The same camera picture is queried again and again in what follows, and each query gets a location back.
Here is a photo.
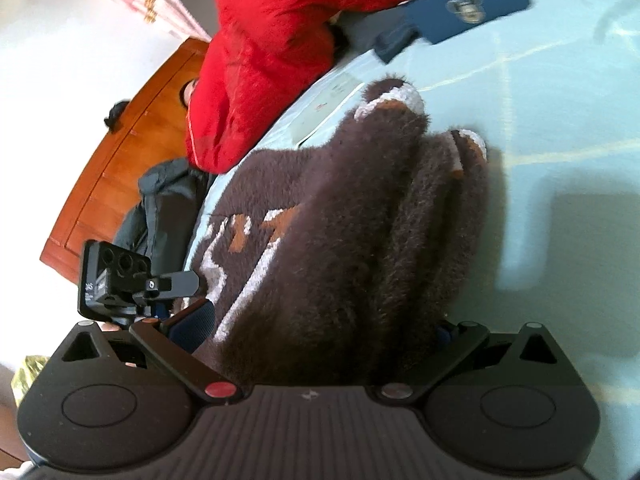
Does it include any small black object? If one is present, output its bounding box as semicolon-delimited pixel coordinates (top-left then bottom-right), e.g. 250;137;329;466
104;101;132;132

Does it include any red quilt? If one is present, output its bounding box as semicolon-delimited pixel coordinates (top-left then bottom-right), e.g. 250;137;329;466
184;0;501;175

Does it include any yellow plastic bag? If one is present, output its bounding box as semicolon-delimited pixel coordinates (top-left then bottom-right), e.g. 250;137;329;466
10;355;48;406

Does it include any brown fuzzy sweater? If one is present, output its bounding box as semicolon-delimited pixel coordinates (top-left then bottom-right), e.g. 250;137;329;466
182;74;491;391

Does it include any pale green booklet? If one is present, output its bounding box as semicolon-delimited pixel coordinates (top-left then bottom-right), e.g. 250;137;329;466
290;71;366;147

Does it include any grey pillow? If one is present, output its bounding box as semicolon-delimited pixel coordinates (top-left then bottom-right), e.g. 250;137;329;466
330;10;406;68

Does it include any dark grey jacket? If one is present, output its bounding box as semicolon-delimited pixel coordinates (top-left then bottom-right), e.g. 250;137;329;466
112;157;211;281

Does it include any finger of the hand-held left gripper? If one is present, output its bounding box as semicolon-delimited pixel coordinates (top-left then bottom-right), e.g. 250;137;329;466
132;269;202;311

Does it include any wooden headboard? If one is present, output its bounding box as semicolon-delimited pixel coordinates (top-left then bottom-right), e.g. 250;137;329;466
40;37;211;286

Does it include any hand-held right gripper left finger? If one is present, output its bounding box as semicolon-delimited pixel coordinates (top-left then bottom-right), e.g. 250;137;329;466
57;299;246;405

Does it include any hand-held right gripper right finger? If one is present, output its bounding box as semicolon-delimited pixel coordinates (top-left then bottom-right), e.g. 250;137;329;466
370;320;558;406

